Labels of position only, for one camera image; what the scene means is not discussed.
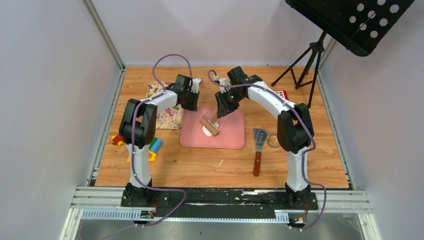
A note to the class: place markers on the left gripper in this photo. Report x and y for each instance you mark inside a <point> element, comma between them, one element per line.
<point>194,106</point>

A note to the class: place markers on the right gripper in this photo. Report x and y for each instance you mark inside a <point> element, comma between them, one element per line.
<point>223,108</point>

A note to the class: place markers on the wooden double-ended roller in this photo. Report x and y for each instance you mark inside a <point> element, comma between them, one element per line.
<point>209,120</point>

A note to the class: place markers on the white dough ball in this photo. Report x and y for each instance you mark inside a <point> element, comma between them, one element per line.
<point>211,130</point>

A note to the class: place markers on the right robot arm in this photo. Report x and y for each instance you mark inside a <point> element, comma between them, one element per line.
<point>295,132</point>

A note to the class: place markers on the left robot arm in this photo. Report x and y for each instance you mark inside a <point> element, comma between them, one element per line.
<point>138,128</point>

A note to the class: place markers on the pink plastic tray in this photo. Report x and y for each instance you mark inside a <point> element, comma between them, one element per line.
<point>231,126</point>

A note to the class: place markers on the floral cutting mat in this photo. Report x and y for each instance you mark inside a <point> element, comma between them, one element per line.
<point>169,119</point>

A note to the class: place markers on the blue green toy brick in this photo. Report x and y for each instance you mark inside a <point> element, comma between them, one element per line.
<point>155,145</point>

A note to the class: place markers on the red grid box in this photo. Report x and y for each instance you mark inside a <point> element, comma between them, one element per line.
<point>282,93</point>

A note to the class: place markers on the yellow triangular toy block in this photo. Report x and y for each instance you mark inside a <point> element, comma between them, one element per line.
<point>151,157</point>

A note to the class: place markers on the red yellow toy piece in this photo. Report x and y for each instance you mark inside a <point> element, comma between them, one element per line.
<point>117,140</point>

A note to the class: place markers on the black music stand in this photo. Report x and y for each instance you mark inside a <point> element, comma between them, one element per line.
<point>358,25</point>

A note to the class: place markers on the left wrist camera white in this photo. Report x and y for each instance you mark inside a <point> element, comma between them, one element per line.
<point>195,85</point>

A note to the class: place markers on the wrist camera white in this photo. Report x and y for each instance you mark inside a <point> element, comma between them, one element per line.
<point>223,83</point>
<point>195,85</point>

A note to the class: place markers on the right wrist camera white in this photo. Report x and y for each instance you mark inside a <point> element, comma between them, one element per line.
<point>223,83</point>

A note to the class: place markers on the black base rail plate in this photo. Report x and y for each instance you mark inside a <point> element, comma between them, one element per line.
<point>220,203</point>

